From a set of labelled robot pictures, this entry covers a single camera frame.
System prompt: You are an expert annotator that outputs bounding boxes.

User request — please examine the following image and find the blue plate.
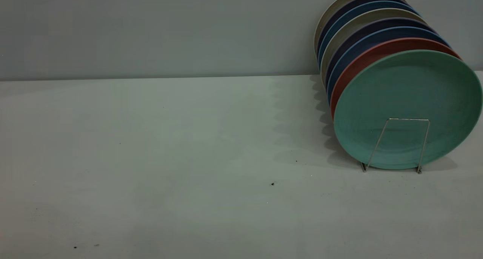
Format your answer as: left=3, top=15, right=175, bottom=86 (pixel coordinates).
left=318, top=0, right=419, bottom=72
left=327, top=26, right=451, bottom=103

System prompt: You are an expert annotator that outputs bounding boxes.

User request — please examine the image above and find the pink plate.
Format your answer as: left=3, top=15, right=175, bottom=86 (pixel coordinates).
left=330, top=37, right=462, bottom=120

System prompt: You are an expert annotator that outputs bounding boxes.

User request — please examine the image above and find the green round plate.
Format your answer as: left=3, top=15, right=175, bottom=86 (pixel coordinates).
left=333, top=49, right=483, bottom=171

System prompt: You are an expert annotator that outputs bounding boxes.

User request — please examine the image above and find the metal wire plate rack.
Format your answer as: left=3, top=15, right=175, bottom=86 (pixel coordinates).
left=360, top=118, right=431, bottom=174

